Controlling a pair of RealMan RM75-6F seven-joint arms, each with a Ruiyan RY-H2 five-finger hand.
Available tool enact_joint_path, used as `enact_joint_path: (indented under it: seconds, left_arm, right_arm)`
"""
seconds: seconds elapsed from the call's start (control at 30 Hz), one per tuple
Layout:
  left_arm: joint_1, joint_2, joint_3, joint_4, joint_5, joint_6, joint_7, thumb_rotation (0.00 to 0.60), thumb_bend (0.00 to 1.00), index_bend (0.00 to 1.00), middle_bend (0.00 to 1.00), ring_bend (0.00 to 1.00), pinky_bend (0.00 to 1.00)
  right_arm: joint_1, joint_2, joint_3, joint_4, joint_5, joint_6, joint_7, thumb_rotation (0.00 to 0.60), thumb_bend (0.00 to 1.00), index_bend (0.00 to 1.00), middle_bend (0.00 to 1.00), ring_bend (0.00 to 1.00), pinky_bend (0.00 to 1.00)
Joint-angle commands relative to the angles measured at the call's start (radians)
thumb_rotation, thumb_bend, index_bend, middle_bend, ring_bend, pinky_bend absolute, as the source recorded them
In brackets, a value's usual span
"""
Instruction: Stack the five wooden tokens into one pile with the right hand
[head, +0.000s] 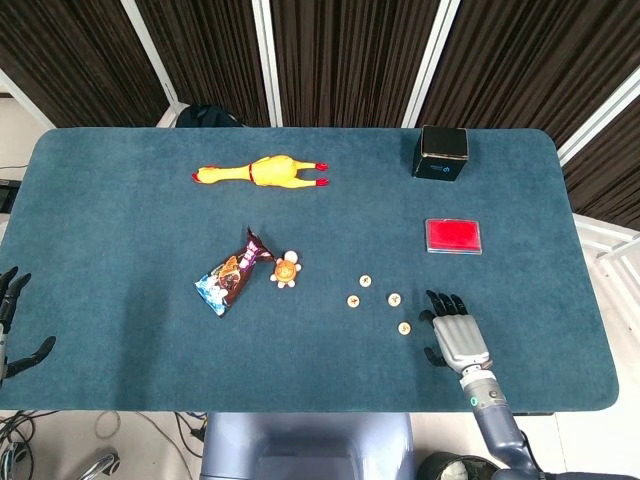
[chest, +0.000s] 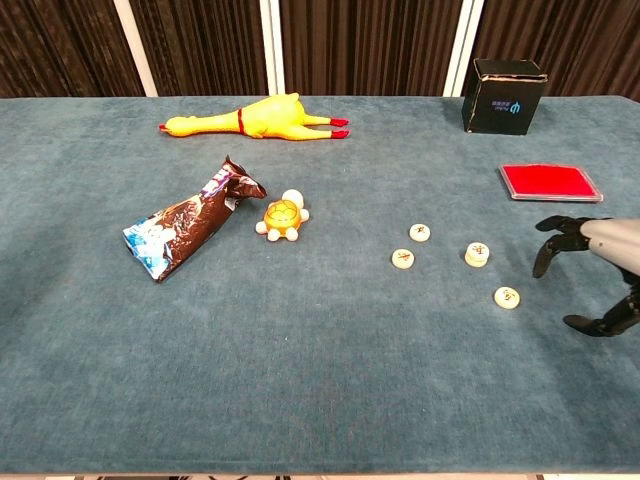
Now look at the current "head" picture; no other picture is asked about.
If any brown snack bag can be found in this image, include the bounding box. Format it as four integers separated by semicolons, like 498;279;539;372
194;227;275;318

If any white partition frame post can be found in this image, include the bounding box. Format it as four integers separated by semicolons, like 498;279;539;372
0;66;57;132
118;0;182;114
556;74;640;167
251;0;284;127
401;0;462;129

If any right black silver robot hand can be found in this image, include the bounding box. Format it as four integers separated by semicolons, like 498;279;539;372
417;288;492;375

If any chrome chair leg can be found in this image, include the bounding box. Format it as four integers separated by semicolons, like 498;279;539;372
74;448;121;480

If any dark brown pleated screen panel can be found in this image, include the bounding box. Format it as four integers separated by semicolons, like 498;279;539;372
269;0;441;129
419;0;640;149
134;0;274;127
0;0;169;129
562;97;640;231

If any white metal frame base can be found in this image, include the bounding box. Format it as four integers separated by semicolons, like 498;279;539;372
572;213;640;261

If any blue-grey robot torso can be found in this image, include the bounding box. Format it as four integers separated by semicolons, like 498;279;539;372
199;412;417;480

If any black floor device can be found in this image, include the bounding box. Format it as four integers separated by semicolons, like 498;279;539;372
0;178;21;214

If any black floor cable with plug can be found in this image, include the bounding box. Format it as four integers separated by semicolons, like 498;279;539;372
172;410;209;444

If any black cardboard box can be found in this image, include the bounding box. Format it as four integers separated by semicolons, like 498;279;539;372
411;124;470;184

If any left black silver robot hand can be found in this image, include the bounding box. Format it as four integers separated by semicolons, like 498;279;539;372
0;266;57;381

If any blue felt table cloth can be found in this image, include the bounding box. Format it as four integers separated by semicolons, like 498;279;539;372
0;127;620;414

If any black floor cable bundle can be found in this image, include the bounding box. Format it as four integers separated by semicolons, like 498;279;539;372
0;409;57;480

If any orange turtle toy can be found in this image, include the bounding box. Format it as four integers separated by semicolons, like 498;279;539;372
269;250;304;290

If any black waste bin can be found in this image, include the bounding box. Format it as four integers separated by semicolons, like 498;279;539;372
417;451;506;480

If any black bag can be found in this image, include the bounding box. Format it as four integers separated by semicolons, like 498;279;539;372
175;103;245;129

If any yellow rubber chicken toy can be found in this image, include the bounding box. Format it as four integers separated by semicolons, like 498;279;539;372
191;154;331;190

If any red ink pad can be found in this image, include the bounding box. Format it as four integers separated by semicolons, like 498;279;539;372
424;217;484;257

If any white coiled floor cable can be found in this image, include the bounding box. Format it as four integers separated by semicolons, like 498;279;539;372
93;410;124;441

